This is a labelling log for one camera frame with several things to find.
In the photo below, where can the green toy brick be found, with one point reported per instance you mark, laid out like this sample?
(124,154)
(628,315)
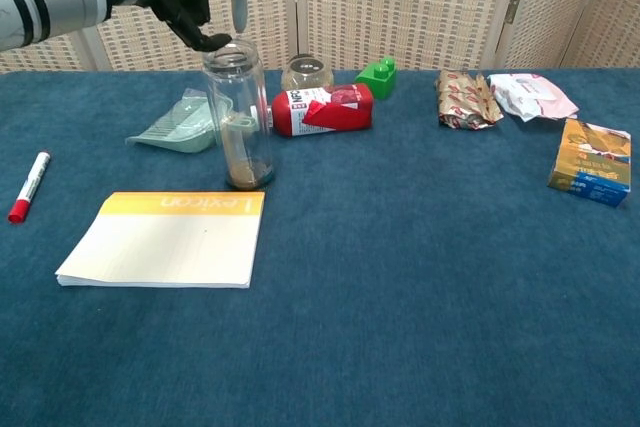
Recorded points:
(378,78)

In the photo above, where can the blue table cloth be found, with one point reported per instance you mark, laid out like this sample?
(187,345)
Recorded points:
(400,272)

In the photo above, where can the brass screen hinge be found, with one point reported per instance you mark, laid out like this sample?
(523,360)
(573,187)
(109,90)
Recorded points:
(510,12)

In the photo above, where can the white pink wipes pack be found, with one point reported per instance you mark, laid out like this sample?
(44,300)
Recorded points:
(530,94)

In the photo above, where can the woven folding screen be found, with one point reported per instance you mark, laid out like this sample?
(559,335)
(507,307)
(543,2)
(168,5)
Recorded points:
(400,2)

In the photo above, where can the red white marker pen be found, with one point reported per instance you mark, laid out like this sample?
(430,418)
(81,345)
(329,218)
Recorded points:
(31,186)

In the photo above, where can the small round glass jar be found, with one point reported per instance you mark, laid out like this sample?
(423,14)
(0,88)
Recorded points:
(306,74)

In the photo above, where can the red juice bottle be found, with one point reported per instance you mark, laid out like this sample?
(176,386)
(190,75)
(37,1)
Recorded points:
(325,109)

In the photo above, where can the clear glass jar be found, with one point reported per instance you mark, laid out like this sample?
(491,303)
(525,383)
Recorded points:
(240,112)

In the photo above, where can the gold snack packet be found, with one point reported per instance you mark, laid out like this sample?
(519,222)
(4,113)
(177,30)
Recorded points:
(465,99)

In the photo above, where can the yellow white notebook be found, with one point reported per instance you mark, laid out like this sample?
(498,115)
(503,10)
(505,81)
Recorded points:
(165,247)

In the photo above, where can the light green plastic dustpan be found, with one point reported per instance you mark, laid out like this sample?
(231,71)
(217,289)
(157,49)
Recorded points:
(180,127)

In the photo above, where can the yellow blue carton box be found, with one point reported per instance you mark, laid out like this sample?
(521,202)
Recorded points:
(592,162)

